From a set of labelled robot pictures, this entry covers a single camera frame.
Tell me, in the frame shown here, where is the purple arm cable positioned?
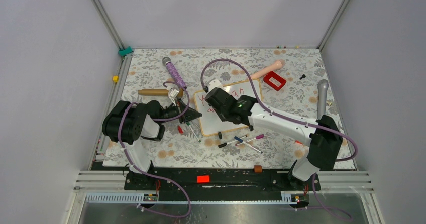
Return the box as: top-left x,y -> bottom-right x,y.
200,58 -> 358,221
117,81 -> 192,218

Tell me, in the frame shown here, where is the red tape label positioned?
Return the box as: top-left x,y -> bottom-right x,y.
196,175 -> 210,183

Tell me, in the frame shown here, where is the teal corner clamp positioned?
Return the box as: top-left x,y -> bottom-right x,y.
118,46 -> 133,57

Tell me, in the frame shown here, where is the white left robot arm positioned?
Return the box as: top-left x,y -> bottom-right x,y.
102,99 -> 202,189

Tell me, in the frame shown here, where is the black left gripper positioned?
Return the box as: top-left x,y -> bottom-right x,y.
158,98 -> 202,124

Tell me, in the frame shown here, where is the brown cylinder block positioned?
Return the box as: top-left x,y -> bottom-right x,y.
253,165 -> 263,173

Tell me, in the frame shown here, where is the red rectangular plastic box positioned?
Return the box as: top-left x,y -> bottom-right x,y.
263,71 -> 287,91

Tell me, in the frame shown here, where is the green capped whiteboard marker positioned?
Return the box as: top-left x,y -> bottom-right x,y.
186,122 -> 201,143

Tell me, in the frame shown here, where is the yellow framed whiteboard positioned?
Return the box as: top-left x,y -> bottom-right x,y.
193,80 -> 255,137

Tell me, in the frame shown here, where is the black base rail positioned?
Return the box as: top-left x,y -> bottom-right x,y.
124,167 -> 321,201

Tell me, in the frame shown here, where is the blue capped whiteboard marker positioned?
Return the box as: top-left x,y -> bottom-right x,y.
234,136 -> 263,154

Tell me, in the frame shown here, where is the black capped whiteboard marker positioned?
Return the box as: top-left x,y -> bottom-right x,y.
218,135 -> 247,148

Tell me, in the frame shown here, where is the silver toy microphone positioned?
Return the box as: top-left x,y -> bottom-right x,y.
317,79 -> 329,119

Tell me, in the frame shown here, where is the magenta capped whiteboard marker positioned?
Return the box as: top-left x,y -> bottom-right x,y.
235,134 -> 264,146

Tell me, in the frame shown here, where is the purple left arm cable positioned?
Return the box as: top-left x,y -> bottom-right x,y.
117,81 -> 192,218

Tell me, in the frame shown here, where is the red marker cap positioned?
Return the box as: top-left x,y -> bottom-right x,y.
177,126 -> 184,134

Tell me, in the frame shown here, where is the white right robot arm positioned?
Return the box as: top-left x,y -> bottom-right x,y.
205,87 -> 343,190

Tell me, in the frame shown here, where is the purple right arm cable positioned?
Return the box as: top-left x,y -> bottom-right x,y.
200,58 -> 358,221

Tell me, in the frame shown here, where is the pink toy microphone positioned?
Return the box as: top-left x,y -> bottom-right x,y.
250,59 -> 285,80

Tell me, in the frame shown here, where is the purple glitter toy microphone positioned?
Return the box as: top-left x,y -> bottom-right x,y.
162,57 -> 187,89

